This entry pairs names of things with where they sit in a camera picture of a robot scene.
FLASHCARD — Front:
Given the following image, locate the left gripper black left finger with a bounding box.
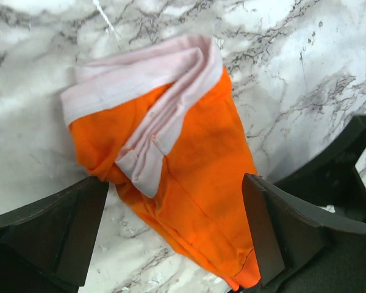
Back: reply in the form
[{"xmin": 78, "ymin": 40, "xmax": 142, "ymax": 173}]
[{"xmin": 0, "ymin": 177, "xmax": 109, "ymax": 292}]

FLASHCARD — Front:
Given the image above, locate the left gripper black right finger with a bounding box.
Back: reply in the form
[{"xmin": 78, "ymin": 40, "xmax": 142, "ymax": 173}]
[{"xmin": 242, "ymin": 174, "xmax": 366, "ymax": 292}]

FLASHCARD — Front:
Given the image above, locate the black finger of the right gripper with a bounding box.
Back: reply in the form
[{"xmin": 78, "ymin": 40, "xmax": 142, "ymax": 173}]
[{"xmin": 274, "ymin": 115, "xmax": 366, "ymax": 223}]

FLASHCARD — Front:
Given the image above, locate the bright orange underwear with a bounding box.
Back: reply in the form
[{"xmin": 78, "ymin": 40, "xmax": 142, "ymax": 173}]
[{"xmin": 61, "ymin": 34, "xmax": 260, "ymax": 289}]

